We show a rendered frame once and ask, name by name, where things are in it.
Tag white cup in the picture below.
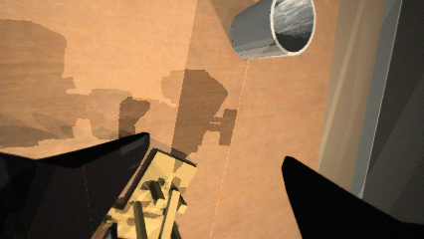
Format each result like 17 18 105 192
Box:
230 0 317 59

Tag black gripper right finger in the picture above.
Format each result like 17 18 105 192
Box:
282 156 424 239

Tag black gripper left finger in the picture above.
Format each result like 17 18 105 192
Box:
0 132 150 239

